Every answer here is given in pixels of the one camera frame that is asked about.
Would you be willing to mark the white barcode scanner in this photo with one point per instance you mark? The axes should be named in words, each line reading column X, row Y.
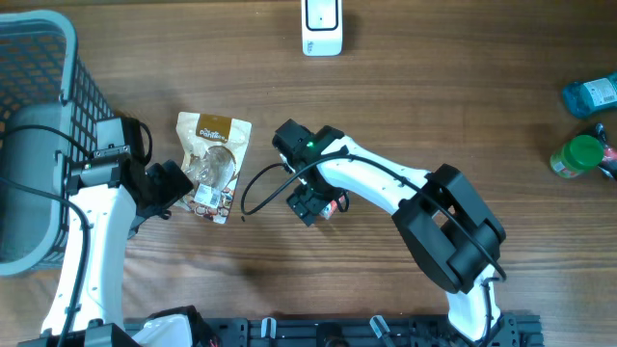
column 322, row 25

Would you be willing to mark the grey plastic mesh basket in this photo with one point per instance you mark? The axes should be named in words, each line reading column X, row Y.
column 50, row 105

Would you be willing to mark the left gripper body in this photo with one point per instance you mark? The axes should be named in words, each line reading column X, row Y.
column 165, row 190

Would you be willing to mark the blue mouthwash bottle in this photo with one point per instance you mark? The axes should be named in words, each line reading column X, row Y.
column 586, row 99

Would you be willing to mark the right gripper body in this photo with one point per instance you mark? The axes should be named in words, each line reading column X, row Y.
column 313, row 200

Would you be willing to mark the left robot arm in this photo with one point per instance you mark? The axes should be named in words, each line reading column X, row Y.
column 109, row 195

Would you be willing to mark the small red white carton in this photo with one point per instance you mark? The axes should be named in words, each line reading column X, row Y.
column 341, row 204

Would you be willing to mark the green lid jar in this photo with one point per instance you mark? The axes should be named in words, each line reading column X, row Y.
column 578, row 156

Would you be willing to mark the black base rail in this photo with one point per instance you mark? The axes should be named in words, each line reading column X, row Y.
column 511, row 330

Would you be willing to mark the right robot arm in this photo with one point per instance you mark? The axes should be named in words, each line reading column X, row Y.
column 452, row 235

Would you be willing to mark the black red snack packet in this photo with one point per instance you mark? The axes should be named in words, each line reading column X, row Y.
column 608, row 164

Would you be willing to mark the brown white snack pouch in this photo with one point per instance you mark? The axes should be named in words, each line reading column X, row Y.
column 214, row 150

